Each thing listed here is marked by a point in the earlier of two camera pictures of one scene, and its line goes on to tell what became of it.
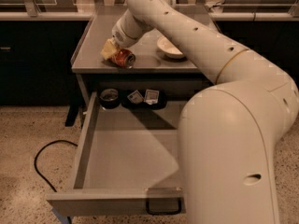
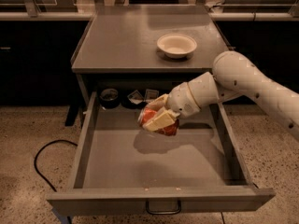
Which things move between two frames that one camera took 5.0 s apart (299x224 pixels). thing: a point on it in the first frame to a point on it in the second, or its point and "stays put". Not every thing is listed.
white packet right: [151, 96] stays put
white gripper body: [121, 36] to [182, 101]
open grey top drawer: [128, 156] stays put
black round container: [108, 98] stays put
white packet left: [135, 97] stays put
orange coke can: [123, 58] to [148, 114]
